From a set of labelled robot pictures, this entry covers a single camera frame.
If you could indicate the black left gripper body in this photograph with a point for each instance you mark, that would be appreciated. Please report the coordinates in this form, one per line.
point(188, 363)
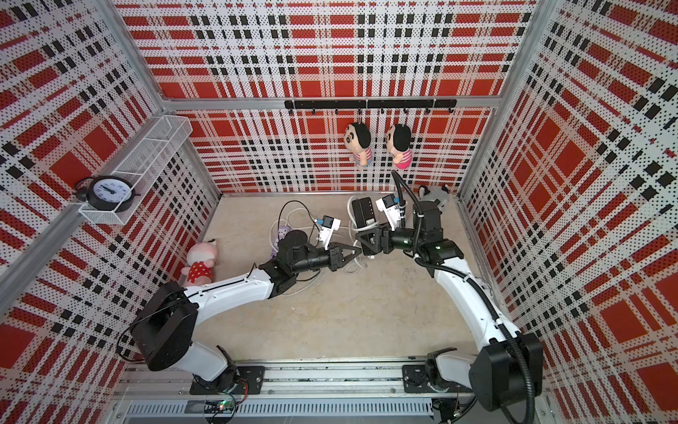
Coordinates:
point(333, 258)

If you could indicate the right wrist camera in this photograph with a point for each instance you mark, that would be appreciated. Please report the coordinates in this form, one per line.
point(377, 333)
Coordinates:
point(390, 206)

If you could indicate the pink skirt hanging doll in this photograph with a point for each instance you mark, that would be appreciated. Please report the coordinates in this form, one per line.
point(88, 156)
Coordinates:
point(398, 144)

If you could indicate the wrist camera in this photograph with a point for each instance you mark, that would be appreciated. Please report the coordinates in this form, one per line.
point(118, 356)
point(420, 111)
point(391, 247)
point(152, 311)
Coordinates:
point(327, 226)
point(390, 206)

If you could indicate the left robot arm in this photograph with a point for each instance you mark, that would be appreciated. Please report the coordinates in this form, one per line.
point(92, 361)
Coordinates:
point(164, 329)

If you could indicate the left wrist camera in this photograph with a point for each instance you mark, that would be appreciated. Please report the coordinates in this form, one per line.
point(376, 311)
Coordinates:
point(327, 226)

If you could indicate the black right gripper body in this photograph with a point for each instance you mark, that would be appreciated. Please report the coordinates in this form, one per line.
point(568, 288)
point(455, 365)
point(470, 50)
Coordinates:
point(389, 246)

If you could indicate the grey white husky plush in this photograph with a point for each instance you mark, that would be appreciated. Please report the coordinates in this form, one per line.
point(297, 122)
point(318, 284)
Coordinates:
point(438, 195)

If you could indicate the black power strip with cord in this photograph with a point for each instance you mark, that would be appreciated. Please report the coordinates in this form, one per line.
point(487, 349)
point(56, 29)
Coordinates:
point(361, 215)

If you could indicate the pink plush red dress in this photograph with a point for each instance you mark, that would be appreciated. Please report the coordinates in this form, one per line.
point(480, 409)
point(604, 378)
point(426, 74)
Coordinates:
point(200, 263)

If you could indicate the green circuit board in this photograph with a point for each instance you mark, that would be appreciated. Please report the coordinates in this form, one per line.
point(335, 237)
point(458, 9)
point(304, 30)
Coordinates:
point(211, 407)

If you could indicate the black hook rail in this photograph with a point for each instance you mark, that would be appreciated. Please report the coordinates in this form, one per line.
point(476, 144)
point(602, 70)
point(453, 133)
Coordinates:
point(377, 104)

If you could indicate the blue shorts hanging doll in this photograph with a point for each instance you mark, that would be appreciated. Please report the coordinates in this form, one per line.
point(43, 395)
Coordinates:
point(357, 139)

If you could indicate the black alarm clock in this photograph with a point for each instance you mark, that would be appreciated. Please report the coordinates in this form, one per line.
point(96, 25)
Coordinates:
point(105, 194)

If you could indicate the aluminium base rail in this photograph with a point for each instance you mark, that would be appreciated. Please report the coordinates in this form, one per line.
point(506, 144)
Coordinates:
point(358, 387)

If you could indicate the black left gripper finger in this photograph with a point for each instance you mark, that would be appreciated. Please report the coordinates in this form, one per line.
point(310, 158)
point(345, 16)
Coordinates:
point(354, 249)
point(353, 257)

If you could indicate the white wire shelf basket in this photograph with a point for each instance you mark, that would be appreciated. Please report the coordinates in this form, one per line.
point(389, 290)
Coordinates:
point(144, 162)

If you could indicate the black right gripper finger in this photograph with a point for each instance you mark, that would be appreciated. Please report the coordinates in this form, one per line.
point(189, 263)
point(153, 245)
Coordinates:
point(371, 244)
point(373, 234)

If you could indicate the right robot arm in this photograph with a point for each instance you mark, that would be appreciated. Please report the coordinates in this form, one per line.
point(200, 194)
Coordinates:
point(508, 367)

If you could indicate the purple power strip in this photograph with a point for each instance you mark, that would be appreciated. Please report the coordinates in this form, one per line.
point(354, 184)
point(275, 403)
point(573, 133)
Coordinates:
point(282, 231)

